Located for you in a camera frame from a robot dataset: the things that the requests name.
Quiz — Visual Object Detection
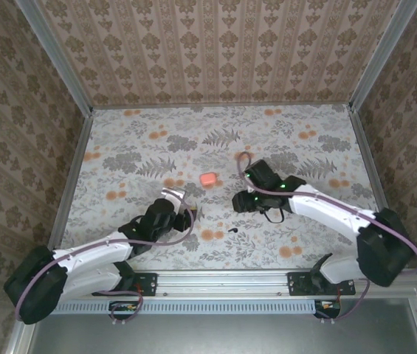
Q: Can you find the black round charging case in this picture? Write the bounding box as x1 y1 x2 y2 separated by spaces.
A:
176 214 194 232

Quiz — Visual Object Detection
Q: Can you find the black connector board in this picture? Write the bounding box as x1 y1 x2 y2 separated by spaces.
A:
108 300 139 321
314 300 342 319

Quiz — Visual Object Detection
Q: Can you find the grey metal sheet panel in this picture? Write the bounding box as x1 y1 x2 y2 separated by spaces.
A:
27 313 417 354

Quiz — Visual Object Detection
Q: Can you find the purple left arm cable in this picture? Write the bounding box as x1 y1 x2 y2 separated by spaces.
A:
14 198 198 327

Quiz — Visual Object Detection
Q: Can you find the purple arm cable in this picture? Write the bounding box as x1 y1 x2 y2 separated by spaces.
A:
236 150 417 325
14 198 198 327

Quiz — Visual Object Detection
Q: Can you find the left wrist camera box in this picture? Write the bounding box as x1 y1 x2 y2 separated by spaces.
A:
161 187 187 209

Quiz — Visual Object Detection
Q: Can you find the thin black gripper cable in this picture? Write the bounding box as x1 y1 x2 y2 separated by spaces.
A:
258 208 286 225

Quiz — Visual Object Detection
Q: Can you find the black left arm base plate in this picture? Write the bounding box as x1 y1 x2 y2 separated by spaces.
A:
92 271 157 297

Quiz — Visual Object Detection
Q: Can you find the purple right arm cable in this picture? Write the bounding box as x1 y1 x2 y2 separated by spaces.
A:
236 150 417 325

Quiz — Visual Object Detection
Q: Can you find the aluminium front frame rail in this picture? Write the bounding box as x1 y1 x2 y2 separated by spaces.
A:
27 268 417 296

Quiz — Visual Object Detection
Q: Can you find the grey slotted cable duct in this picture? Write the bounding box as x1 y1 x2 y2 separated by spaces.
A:
40 299 316 315

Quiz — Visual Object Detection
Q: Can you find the aluminium table side rail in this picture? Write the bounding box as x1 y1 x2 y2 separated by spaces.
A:
45 110 94 255
348 106 393 222

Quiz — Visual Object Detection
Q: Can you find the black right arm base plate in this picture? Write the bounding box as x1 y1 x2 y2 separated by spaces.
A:
287 271 356 297

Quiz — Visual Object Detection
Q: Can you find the aluminium frame post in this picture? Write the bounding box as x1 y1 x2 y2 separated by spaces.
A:
348 0 417 111
15 0 94 116

